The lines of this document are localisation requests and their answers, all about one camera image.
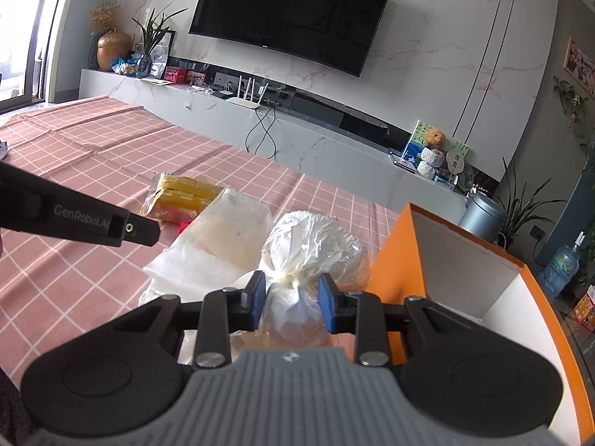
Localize yellow snack packet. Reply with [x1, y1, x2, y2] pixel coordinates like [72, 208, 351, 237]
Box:
[139, 173, 223, 224]

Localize clear plastic pouch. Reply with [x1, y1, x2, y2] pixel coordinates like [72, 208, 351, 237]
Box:
[138, 188, 272, 305]

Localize white plastic bag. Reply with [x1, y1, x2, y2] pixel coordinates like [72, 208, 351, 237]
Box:
[257, 210, 370, 348]

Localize orange crochet fruit toy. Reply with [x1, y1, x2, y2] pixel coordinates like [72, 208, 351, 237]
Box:
[177, 220, 193, 235]

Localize orange storage box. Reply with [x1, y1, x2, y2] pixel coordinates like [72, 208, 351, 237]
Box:
[367, 203, 594, 445]

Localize pink checked tablecloth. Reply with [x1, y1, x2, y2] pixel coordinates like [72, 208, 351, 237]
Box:
[1, 97, 396, 382]

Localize grey metal trash bin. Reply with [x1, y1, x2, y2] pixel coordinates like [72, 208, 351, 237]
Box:
[458, 189, 507, 243]

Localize red box on console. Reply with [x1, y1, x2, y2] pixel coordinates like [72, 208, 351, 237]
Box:
[163, 65, 187, 85]

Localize blue picture book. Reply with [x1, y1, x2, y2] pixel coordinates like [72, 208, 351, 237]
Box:
[401, 120, 434, 162]

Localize white wifi router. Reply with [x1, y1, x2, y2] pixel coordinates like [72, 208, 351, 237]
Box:
[227, 75, 268, 110]

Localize white tissue rolls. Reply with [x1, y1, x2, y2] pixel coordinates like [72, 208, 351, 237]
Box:
[416, 147, 445, 180]

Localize white marble tv console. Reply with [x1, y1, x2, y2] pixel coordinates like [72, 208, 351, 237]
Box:
[79, 70, 465, 223]

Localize white round fan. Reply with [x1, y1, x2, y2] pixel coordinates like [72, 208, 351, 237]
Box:
[446, 148, 465, 185]

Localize bronze round vase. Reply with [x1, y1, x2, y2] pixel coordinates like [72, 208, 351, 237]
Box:
[97, 31, 132, 71]

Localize brown teddy bear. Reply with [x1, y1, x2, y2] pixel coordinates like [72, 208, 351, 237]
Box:
[424, 129, 446, 149]

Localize tall floor plant right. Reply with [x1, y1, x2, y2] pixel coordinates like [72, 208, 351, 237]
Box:
[495, 159, 566, 251]

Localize dried flower bunch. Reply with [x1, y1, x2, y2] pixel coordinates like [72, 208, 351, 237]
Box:
[89, 2, 120, 33]

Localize blue water jug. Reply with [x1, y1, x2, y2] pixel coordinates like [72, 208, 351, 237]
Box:
[537, 232, 585, 298]

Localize green potted plant left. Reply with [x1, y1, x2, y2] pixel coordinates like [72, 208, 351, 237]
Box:
[132, 6, 187, 78]

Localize hanging ivy plant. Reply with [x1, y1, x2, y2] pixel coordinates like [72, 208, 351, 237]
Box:
[554, 75, 594, 158]

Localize black router cable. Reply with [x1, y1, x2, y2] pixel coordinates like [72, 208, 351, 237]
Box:
[244, 104, 280, 161]

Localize black wall television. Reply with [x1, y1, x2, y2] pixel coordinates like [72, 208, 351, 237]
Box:
[190, 0, 388, 77]

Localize framed wall picture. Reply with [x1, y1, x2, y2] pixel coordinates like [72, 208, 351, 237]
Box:
[563, 37, 595, 97]

